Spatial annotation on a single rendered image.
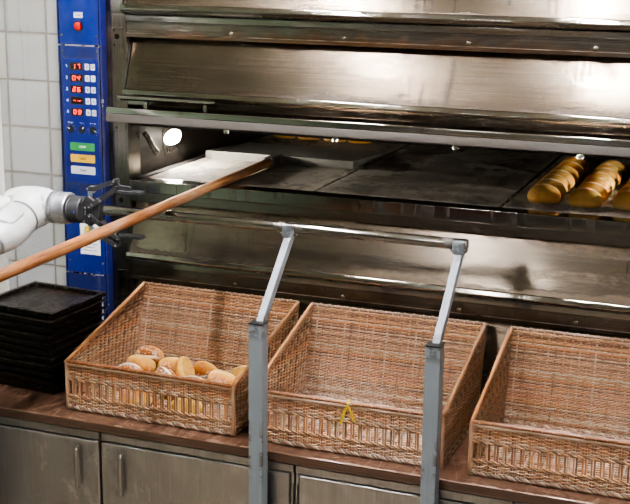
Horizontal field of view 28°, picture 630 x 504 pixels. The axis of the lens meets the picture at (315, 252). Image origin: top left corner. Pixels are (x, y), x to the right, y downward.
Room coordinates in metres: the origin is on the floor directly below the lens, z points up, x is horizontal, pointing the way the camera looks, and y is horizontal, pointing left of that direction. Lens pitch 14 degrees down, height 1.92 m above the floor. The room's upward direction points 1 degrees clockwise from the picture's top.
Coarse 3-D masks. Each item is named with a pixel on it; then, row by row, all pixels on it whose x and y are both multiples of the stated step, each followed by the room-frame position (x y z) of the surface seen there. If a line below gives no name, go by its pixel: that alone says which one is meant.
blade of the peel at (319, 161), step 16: (240, 144) 4.64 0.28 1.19; (256, 144) 4.65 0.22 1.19; (272, 144) 4.66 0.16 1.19; (240, 160) 4.32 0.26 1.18; (256, 160) 4.30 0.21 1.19; (288, 160) 4.26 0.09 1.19; (304, 160) 4.24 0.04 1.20; (320, 160) 4.22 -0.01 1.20; (336, 160) 4.20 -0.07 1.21; (352, 160) 4.33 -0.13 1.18; (368, 160) 4.33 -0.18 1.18
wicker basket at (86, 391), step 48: (144, 288) 3.88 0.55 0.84; (192, 288) 3.83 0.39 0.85; (96, 336) 3.61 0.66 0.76; (144, 336) 3.85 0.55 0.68; (192, 336) 3.79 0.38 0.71; (240, 336) 3.74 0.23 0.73; (96, 384) 3.62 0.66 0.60; (144, 384) 3.38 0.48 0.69; (192, 384) 3.32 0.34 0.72; (240, 384) 3.32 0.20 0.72
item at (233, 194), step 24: (168, 192) 3.90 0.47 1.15; (216, 192) 3.84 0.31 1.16; (240, 192) 3.81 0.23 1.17; (264, 192) 3.78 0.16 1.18; (288, 192) 3.76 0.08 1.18; (312, 192) 3.76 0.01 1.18; (408, 216) 3.62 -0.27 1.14; (432, 216) 3.59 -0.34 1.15; (456, 216) 3.56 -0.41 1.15; (480, 216) 3.54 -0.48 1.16; (504, 216) 3.51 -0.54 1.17; (528, 216) 3.49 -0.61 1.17; (552, 216) 3.47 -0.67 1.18; (576, 216) 3.46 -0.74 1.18; (600, 216) 3.47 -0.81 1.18
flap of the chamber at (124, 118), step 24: (120, 120) 3.78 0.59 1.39; (144, 120) 3.76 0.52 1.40; (168, 120) 3.73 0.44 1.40; (192, 120) 3.70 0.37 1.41; (216, 120) 3.68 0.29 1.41; (456, 144) 3.41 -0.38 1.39; (480, 144) 3.39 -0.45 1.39; (504, 144) 3.37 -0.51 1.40; (528, 144) 3.35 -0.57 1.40; (552, 144) 3.32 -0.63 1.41; (576, 144) 3.30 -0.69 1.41
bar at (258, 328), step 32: (224, 224) 3.42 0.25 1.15; (256, 224) 3.38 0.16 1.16; (288, 224) 3.35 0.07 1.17; (448, 288) 3.10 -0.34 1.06; (256, 320) 3.16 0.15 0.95; (256, 352) 3.13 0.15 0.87; (256, 384) 3.13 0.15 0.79; (256, 416) 3.13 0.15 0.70; (256, 448) 3.13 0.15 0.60; (256, 480) 3.13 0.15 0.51
